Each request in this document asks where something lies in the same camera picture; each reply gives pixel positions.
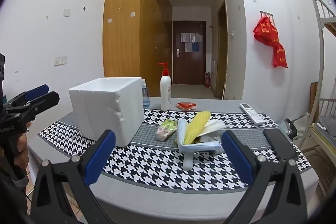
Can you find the white remote control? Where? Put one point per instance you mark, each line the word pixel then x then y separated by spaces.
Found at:
pixel 252 112

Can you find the black smartphone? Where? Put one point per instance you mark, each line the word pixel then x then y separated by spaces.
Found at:
pixel 279 142

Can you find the blue face mask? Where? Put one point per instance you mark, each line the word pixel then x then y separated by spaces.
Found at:
pixel 181 134
pixel 204 147

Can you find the wooden planks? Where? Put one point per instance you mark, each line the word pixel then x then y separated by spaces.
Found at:
pixel 314 100

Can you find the yellow toy corn cob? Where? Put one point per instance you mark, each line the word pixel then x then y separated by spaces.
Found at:
pixel 197 124

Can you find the red snack packet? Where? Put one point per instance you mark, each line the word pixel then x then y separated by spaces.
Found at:
pixel 186 106

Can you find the blue paper sheet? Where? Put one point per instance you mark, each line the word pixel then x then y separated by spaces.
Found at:
pixel 195 47

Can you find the blue spray bottle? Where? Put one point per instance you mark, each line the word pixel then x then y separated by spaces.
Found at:
pixel 145 98

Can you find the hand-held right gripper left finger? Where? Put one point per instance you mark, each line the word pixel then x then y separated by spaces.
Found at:
pixel 101 155

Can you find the white foam box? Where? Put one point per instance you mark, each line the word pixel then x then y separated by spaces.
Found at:
pixel 105 113

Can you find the red fire extinguisher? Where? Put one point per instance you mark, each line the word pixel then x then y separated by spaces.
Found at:
pixel 207 81

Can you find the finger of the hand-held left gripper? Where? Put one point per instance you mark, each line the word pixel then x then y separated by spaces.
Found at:
pixel 47 100
pixel 36 91

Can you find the white pump lotion bottle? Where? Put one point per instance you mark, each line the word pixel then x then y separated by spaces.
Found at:
pixel 166 92

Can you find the metal bunk bed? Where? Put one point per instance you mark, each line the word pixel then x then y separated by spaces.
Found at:
pixel 319 56

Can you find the wall hook rack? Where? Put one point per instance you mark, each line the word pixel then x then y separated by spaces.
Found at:
pixel 266 13

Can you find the dark brown door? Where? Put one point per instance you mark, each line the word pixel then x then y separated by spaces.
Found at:
pixel 189 66

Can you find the white face mask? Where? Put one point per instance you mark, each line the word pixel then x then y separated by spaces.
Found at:
pixel 214 125

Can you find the pale paper sheet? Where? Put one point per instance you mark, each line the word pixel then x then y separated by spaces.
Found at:
pixel 188 47

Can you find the wooden wardrobe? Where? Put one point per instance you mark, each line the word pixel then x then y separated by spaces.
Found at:
pixel 123 29

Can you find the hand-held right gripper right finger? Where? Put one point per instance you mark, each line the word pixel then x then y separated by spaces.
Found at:
pixel 236 153

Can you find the silver paper sheet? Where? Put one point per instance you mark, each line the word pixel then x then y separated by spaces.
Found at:
pixel 187 37

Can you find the person's left hand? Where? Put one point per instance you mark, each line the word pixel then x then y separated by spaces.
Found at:
pixel 22 150

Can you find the grey folded cloth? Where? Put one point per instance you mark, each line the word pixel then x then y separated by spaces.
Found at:
pixel 328 122

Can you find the wooden side door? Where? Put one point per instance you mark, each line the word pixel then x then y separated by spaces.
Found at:
pixel 221 56

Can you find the red plastic bag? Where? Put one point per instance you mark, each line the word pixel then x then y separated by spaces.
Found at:
pixel 279 56
pixel 265 31

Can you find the white wall socket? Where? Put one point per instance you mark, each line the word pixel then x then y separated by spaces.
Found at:
pixel 56 61
pixel 63 60

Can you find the black and clear object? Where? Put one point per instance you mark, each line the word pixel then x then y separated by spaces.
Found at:
pixel 290 128

